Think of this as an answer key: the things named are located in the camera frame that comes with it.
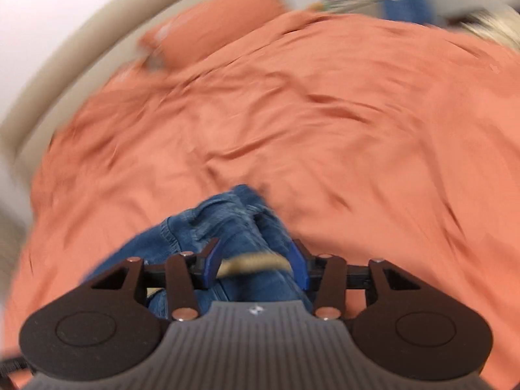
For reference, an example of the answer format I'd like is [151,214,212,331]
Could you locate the beige upholstered headboard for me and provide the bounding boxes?
[0,0,261,159]

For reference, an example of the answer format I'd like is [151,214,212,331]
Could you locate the cream knitted blanket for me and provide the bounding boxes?
[463,8,520,51]

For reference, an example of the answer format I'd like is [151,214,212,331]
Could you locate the white alpaca plush toy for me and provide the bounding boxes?
[382,0,441,22]

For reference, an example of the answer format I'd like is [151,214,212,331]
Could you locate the blue denim pants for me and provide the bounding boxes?
[83,184,313,319]

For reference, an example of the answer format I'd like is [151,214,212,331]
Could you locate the orange duvet cover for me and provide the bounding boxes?
[0,8,520,390]

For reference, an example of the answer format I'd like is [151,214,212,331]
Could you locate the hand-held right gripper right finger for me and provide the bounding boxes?
[289,239,423,319]

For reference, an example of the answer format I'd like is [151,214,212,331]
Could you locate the khaki fabric belt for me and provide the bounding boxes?
[217,252,294,278]

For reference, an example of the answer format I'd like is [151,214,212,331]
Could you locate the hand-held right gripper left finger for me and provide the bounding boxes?
[91,238,222,321]

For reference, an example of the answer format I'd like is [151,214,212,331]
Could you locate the orange pillow large flower print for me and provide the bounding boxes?
[138,0,287,72]

